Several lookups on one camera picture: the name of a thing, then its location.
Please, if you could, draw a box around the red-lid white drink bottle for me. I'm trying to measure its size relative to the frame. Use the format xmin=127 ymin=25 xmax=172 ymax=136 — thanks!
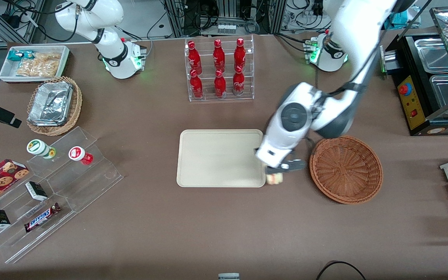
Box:
xmin=68 ymin=146 xmax=94 ymax=166

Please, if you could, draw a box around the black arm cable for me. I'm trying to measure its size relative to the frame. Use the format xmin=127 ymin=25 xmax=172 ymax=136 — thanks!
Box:
xmin=314 ymin=35 xmax=384 ymax=102

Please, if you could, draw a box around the clear bag of crackers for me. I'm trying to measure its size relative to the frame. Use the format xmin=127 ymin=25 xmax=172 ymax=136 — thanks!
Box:
xmin=16 ymin=52 xmax=62 ymax=78

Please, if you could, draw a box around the light wicker basket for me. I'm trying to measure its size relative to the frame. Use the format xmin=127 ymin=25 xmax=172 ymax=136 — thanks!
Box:
xmin=26 ymin=76 xmax=83 ymax=137

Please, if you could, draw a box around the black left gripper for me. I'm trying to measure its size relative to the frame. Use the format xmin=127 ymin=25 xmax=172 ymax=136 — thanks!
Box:
xmin=265 ymin=151 xmax=307 ymax=175

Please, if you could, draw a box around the clear acrylic bottle rack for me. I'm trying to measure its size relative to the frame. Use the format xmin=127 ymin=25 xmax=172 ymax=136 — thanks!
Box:
xmin=184 ymin=35 xmax=255 ymax=103

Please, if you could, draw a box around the Snickers chocolate bar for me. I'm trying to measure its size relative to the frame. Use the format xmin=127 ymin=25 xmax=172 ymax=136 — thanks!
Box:
xmin=23 ymin=203 xmax=62 ymax=233

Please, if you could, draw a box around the teal snack packet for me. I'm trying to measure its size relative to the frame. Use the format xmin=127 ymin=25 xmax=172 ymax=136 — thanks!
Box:
xmin=7 ymin=50 xmax=38 ymax=62

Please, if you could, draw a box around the red cola bottle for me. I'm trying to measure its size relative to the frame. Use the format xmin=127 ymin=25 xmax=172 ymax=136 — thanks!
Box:
xmin=213 ymin=39 xmax=226 ymax=73
xmin=234 ymin=38 xmax=247 ymax=72
xmin=187 ymin=41 xmax=203 ymax=74
xmin=232 ymin=66 xmax=245 ymax=96
xmin=189 ymin=70 xmax=204 ymax=99
xmin=213 ymin=70 xmax=227 ymax=98

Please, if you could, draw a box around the aluminium foil container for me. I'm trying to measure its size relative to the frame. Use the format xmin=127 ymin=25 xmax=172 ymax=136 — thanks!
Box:
xmin=28 ymin=81 xmax=74 ymax=127

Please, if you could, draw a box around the beige plastic tray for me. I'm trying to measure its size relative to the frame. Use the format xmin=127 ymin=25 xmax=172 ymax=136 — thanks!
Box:
xmin=176 ymin=129 xmax=267 ymax=188

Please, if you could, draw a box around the green-lid white drink bottle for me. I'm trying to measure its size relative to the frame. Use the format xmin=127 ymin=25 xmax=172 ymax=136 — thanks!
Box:
xmin=26 ymin=139 xmax=57 ymax=160

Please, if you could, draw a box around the clear acrylic step display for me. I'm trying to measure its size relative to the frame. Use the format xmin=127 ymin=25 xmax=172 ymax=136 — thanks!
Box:
xmin=0 ymin=126 xmax=124 ymax=264

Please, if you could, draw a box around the black food warmer machine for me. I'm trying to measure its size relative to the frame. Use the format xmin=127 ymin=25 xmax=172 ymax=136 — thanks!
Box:
xmin=379 ymin=6 xmax=448 ymax=137

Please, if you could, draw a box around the white rectangular snack bin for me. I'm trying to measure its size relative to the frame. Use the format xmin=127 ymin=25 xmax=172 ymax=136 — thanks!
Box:
xmin=0 ymin=45 xmax=70 ymax=84

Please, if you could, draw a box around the brown round wicker basket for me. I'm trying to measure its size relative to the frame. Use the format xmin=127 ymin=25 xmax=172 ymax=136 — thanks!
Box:
xmin=309 ymin=135 xmax=383 ymax=205

